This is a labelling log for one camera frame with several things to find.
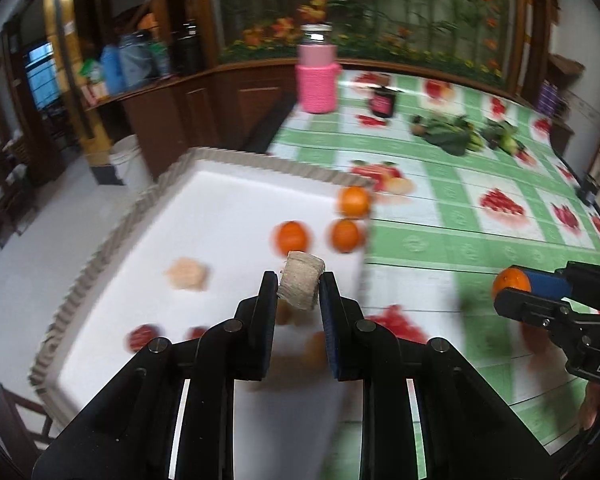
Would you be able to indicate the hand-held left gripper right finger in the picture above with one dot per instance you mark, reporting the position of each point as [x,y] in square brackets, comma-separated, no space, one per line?
[331,335]

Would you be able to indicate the person's right hand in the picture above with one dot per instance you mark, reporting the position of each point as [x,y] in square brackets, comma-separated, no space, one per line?
[597,405]

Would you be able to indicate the blue plastic jug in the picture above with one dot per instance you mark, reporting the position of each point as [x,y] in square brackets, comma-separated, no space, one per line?
[111,70]

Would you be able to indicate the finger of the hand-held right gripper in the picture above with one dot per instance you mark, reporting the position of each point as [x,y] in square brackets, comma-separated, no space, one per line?
[545,284]
[525,306]

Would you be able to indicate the red date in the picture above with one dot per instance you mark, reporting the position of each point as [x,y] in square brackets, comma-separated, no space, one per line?
[142,336]
[197,333]

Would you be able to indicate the wooden chair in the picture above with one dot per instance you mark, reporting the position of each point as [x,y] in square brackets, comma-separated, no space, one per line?
[20,420]

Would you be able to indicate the twine spool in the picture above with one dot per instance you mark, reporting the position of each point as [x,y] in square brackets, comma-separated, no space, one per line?
[300,280]

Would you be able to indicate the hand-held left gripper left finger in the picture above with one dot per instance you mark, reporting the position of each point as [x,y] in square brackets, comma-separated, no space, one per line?
[267,325]

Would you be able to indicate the purple box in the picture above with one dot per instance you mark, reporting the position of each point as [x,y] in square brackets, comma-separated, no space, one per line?
[549,99]

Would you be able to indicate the brown kiwi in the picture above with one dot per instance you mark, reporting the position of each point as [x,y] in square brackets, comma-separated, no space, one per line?
[285,314]
[314,347]

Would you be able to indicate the orange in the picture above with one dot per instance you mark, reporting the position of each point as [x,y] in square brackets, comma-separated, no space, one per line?
[355,201]
[510,281]
[291,237]
[347,236]

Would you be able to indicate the small black device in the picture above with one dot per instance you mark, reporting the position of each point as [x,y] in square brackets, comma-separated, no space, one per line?
[590,190]

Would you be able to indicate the grey plastic jug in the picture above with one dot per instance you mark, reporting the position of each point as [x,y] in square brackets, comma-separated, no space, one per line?
[136,60]

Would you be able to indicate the white foam tray striped rim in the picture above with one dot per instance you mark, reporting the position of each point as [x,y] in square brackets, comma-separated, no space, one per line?
[220,200]

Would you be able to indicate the dark green leafy vegetable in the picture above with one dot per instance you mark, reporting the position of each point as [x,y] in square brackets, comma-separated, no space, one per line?
[452,135]

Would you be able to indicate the wooden cabinet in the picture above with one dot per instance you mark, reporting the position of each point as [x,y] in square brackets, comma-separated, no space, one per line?
[205,110]

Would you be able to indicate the white bucket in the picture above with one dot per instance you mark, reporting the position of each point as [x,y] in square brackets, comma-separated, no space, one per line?
[129,160]

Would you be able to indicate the green checked printed tablecloth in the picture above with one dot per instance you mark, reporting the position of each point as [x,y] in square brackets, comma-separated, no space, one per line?
[430,240]

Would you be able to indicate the dark bottles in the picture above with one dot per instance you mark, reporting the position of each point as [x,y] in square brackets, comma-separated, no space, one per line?
[187,50]

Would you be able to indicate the bottle with pink knit sleeve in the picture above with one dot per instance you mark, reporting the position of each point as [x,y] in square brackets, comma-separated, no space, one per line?
[317,80]

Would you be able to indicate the small brown fruit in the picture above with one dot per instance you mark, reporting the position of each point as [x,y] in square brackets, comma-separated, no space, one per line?
[419,126]

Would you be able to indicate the green bag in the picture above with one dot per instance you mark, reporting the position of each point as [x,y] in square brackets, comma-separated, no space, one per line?
[92,80]

